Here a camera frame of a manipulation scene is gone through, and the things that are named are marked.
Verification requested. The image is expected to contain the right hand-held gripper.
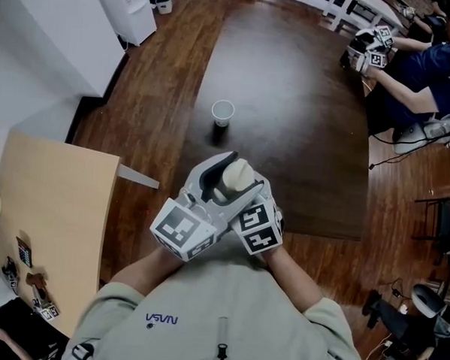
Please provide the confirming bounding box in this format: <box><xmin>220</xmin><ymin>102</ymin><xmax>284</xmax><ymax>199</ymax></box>
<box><xmin>229</xmin><ymin>171</ymin><xmax>288</xmax><ymax>259</ymax></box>

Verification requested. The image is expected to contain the dark brown wooden table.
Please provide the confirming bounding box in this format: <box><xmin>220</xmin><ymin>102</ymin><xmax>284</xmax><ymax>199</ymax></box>
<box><xmin>177</xmin><ymin>2</ymin><xmax>378</xmax><ymax>242</ymax></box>

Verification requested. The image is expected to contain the white table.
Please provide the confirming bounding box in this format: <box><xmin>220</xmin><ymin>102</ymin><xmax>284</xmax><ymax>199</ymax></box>
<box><xmin>322</xmin><ymin>0</ymin><xmax>406</xmax><ymax>37</ymax></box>

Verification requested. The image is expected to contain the person's grey shirt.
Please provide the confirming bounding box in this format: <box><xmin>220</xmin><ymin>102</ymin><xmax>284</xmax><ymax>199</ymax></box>
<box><xmin>64</xmin><ymin>225</ymin><xmax>370</xmax><ymax>360</ymax></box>

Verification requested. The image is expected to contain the person's left forearm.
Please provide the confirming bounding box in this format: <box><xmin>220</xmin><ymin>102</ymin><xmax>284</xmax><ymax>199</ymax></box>
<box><xmin>107</xmin><ymin>242</ymin><xmax>188</xmax><ymax>299</ymax></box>

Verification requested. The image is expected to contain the small white bucket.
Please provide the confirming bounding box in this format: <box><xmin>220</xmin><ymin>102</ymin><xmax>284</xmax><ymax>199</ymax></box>
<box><xmin>148</xmin><ymin>0</ymin><xmax>175</xmax><ymax>17</ymax></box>

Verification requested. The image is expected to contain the black metal chair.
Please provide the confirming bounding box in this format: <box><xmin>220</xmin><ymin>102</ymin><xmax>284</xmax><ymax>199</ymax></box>
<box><xmin>410</xmin><ymin>192</ymin><xmax>450</xmax><ymax>245</ymax></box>

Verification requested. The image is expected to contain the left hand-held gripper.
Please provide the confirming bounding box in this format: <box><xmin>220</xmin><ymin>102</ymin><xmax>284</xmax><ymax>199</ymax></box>
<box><xmin>147</xmin><ymin>146</ymin><xmax>267</xmax><ymax>268</ymax></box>

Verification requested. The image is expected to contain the light wooden table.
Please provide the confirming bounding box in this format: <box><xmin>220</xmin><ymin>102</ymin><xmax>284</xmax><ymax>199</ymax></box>
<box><xmin>0</xmin><ymin>128</ymin><xmax>163</xmax><ymax>344</ymax></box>

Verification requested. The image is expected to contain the white plastic cap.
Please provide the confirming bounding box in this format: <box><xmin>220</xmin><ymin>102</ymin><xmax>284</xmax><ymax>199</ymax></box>
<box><xmin>222</xmin><ymin>156</ymin><xmax>256</xmax><ymax>191</ymax></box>

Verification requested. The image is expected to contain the person's right forearm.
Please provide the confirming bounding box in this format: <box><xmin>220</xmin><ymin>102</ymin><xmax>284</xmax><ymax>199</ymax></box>
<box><xmin>256</xmin><ymin>244</ymin><xmax>331</xmax><ymax>318</ymax></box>

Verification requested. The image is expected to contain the black calculator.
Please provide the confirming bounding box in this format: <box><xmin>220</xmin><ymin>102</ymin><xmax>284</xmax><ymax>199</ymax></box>
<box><xmin>14</xmin><ymin>235</ymin><xmax>35</xmax><ymax>269</ymax></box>

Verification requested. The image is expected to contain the spare grey hand-held gripper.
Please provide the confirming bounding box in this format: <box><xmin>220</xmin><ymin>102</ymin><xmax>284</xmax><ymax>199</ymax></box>
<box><xmin>0</xmin><ymin>256</ymin><xmax>22</xmax><ymax>290</ymax></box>

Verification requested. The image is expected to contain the white paper cup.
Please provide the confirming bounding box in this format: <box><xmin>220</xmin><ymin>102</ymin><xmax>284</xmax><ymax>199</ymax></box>
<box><xmin>210</xmin><ymin>98</ymin><xmax>237</xmax><ymax>129</ymax></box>

